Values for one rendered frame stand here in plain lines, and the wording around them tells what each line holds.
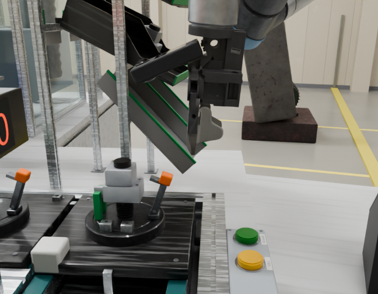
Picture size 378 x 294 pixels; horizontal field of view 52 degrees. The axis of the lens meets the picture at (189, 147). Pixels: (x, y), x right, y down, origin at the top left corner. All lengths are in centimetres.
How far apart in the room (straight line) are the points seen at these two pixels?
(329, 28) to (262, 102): 398
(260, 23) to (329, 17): 734
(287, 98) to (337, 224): 336
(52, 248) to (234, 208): 52
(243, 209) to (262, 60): 330
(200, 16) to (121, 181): 29
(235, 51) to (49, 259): 42
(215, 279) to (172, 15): 792
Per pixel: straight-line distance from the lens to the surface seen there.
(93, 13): 87
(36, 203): 84
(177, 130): 98
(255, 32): 71
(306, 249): 88
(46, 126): 91
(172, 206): 78
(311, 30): 801
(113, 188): 67
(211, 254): 66
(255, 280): 61
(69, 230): 73
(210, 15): 58
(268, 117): 432
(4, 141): 50
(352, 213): 106
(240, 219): 96
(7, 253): 70
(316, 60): 805
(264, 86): 425
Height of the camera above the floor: 132
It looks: 19 degrees down
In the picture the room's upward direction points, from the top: straight up
